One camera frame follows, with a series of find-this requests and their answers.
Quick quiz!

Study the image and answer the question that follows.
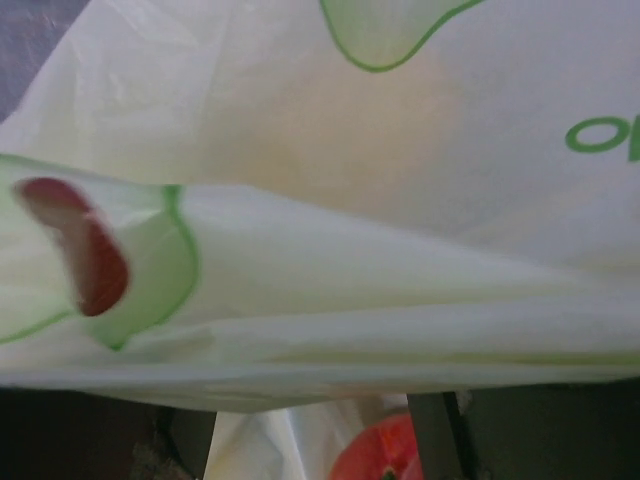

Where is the red fake fruit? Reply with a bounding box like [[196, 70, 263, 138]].
[[329, 413, 424, 480]]

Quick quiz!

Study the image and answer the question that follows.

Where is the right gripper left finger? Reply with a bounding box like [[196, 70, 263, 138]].
[[1, 389, 216, 480]]

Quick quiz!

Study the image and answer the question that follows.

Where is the pale green plastic bag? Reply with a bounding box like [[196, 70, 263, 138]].
[[1, 1, 639, 479]]

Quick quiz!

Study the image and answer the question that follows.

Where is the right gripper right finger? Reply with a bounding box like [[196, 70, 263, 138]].
[[408, 380, 639, 479]]

